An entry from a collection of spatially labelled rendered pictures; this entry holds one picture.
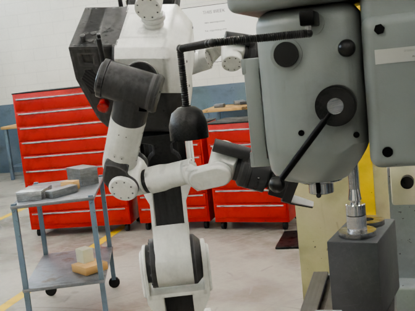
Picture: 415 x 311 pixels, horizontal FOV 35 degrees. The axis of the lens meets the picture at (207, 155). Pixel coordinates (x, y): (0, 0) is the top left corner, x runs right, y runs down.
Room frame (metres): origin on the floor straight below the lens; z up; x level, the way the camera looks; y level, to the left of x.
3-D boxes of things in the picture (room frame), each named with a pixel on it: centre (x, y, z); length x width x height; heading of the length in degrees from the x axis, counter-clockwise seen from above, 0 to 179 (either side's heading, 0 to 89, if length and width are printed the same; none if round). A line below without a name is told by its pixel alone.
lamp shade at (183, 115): (1.23, 0.03, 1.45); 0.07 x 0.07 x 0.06
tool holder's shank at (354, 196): (1.56, -0.34, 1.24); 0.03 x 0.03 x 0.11
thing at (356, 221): (1.56, -0.34, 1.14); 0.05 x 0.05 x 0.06
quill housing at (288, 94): (1.26, -0.22, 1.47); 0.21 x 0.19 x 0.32; 164
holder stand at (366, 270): (1.60, -0.36, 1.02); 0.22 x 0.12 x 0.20; 153
